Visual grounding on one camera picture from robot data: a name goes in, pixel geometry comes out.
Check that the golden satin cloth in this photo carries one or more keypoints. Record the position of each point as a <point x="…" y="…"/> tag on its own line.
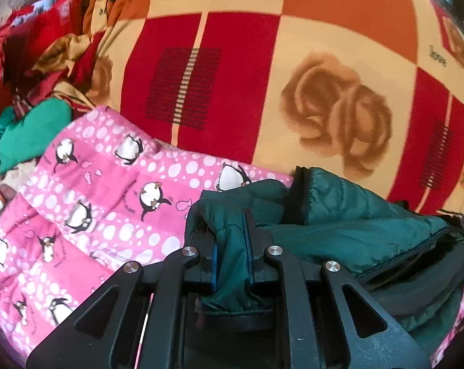
<point x="62" y="53"/>

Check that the bright green garment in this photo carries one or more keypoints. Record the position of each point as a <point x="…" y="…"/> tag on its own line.
<point x="32" y="127"/>

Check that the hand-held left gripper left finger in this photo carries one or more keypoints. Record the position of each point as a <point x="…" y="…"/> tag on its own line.
<point x="215" y="271"/>

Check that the dark green puffer jacket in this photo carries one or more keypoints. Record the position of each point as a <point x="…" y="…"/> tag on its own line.
<point x="351" y="230"/>

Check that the red cloth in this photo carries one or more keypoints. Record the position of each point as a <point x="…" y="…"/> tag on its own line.
<point x="43" y="27"/>

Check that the pink penguin print sheet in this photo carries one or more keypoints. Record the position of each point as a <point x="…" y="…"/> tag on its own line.
<point x="101" y="200"/>

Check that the rose print checked blanket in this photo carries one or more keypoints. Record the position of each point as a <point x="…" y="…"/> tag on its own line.
<point x="274" y="46"/>

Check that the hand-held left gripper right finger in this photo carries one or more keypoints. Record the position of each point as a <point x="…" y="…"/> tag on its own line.
<point x="249" y="253"/>

